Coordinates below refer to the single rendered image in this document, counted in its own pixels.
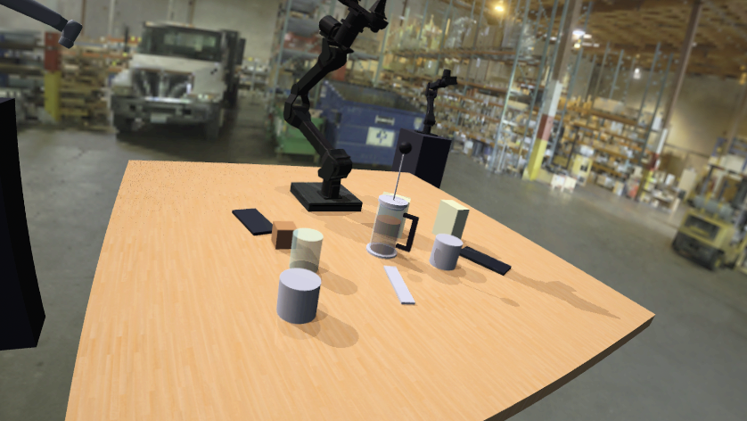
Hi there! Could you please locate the brown cube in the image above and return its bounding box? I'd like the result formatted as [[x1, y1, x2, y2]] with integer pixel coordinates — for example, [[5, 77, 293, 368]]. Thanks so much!
[[271, 221, 297, 250]]

